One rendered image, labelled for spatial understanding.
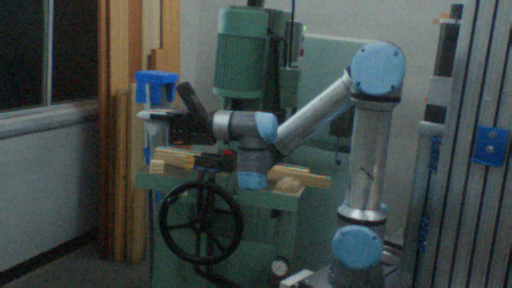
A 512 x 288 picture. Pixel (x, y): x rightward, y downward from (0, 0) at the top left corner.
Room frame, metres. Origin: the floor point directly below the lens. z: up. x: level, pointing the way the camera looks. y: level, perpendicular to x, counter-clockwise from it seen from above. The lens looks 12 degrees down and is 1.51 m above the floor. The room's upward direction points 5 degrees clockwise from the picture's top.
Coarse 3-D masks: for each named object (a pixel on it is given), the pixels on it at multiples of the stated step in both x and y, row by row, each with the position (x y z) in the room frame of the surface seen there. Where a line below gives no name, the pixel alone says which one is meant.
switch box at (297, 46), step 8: (288, 24) 2.58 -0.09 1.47; (296, 24) 2.57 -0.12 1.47; (304, 24) 2.62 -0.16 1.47; (288, 32) 2.57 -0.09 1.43; (296, 32) 2.57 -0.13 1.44; (304, 32) 2.65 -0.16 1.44; (288, 40) 2.57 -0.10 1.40; (296, 40) 2.57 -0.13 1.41; (288, 48) 2.57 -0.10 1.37; (296, 48) 2.57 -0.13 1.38; (288, 56) 2.57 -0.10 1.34; (296, 56) 2.57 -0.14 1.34
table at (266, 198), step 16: (144, 176) 2.23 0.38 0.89; (160, 176) 2.22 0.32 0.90; (176, 176) 2.22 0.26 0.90; (240, 192) 2.16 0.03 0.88; (256, 192) 2.14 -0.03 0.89; (272, 192) 2.13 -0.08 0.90; (304, 192) 2.25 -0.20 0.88; (224, 208) 2.07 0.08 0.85; (272, 208) 2.13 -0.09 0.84; (288, 208) 2.12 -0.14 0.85
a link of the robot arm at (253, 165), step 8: (240, 152) 1.53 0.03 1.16; (248, 152) 1.52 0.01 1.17; (256, 152) 1.52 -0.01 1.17; (264, 152) 1.53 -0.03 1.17; (240, 160) 1.53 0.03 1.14; (248, 160) 1.52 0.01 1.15; (256, 160) 1.52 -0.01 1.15; (264, 160) 1.53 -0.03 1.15; (272, 160) 1.61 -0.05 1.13; (240, 168) 1.53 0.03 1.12; (248, 168) 1.52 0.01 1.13; (256, 168) 1.52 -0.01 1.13; (264, 168) 1.53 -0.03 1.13; (240, 176) 1.53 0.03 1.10; (248, 176) 1.52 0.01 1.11; (256, 176) 1.52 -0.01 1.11; (264, 176) 1.53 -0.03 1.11; (240, 184) 1.53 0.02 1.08; (248, 184) 1.52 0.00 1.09; (256, 184) 1.52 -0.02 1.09; (264, 184) 1.53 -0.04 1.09
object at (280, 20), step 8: (280, 16) 2.49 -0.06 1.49; (288, 16) 2.60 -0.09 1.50; (280, 24) 2.49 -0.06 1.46; (280, 32) 2.49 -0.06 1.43; (280, 40) 2.49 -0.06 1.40; (272, 48) 2.49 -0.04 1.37; (280, 48) 2.50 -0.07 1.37; (272, 56) 2.49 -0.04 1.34; (280, 56) 2.51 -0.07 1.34; (272, 64) 2.49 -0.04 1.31; (280, 64) 2.53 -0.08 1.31; (272, 72) 2.49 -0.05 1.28; (272, 80) 2.49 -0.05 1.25; (272, 88) 2.49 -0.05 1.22; (272, 96) 2.49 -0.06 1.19; (272, 104) 2.49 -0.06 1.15; (216, 152) 2.54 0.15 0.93
